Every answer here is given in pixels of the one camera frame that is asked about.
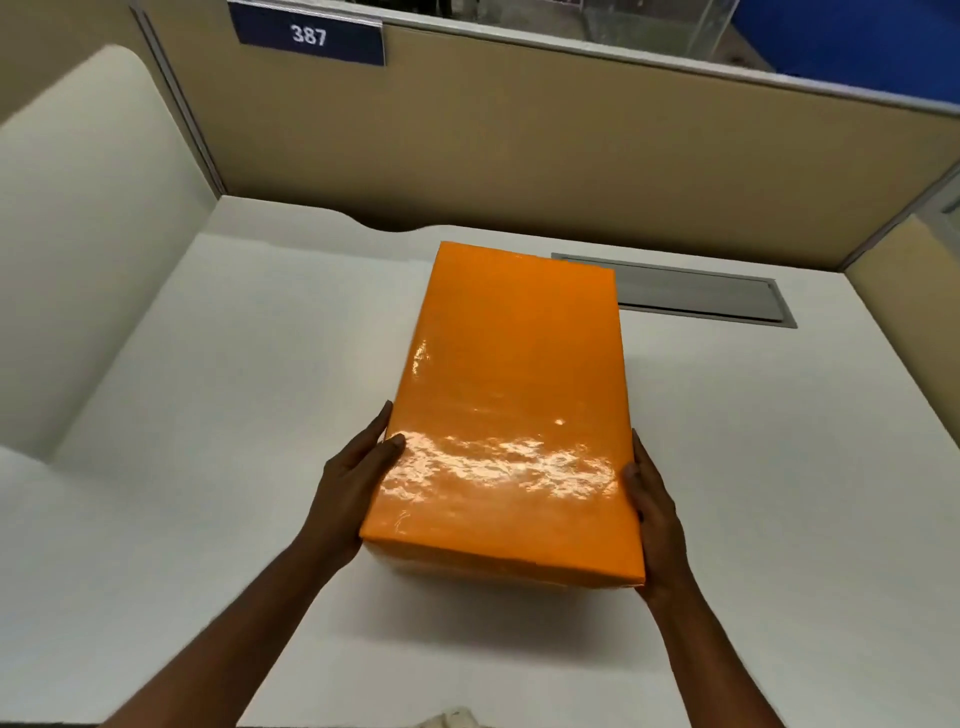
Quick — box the person's left forearm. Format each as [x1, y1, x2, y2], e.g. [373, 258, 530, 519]
[96, 537, 339, 728]

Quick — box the person's left hand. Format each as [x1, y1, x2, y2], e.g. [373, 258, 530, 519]
[298, 399, 408, 573]

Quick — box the grey desk cable hatch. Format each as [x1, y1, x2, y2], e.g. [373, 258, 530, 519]
[551, 252, 798, 330]

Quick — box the clear acrylic box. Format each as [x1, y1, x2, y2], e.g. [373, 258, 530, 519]
[477, 0, 744, 61]

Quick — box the glossy orange box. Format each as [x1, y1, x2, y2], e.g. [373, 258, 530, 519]
[359, 240, 647, 594]

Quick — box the person's right hand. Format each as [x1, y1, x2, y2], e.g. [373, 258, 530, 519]
[621, 428, 693, 607]

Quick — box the beige cubicle partition panel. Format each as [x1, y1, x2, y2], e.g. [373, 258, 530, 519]
[142, 0, 960, 271]
[843, 161, 960, 451]
[0, 0, 226, 200]

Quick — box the blue number sign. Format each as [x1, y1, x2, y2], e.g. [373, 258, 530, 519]
[227, 0, 387, 67]

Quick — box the person's right forearm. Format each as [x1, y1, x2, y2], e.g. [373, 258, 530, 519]
[654, 571, 787, 728]

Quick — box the blue board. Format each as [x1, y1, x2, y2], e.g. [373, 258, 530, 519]
[731, 0, 960, 102]

